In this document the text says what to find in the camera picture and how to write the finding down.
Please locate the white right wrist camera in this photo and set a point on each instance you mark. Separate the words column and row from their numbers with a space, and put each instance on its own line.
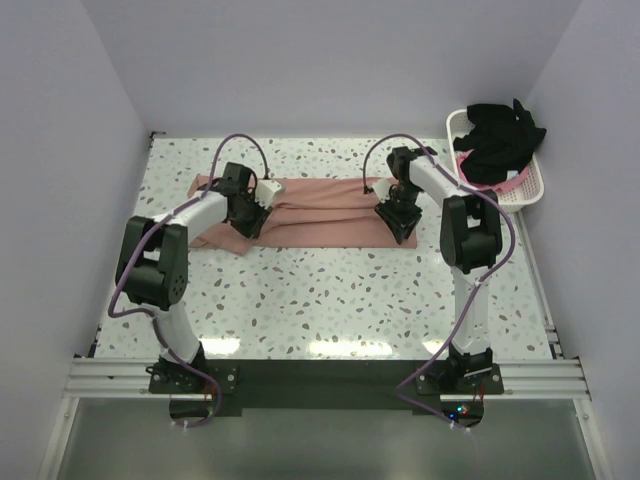
column 382, row 188

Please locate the aluminium front frame rail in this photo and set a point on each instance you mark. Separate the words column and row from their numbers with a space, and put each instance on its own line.
column 121, row 378

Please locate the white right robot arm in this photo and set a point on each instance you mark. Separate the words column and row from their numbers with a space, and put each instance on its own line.
column 470, row 242

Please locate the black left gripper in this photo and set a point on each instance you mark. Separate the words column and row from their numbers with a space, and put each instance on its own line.
column 252, row 230

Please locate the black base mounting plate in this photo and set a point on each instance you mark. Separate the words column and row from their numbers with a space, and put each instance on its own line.
column 414, row 388

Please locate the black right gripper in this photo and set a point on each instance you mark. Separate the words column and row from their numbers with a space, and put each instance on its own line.
column 402, row 225

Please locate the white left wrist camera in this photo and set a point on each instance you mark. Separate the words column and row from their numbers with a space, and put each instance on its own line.
column 267, row 191

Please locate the aluminium table edge rail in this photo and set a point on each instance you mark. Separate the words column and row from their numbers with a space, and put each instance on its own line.
column 550, row 328

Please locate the black garment in basket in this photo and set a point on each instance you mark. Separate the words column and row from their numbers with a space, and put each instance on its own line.
column 503, row 138

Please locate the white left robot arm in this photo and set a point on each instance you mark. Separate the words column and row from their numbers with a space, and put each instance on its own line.
column 152, row 269

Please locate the bright pink garment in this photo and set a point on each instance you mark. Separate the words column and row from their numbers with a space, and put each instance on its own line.
column 513, row 179

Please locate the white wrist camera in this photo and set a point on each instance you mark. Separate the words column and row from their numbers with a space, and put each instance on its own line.
column 382, row 188
column 267, row 191

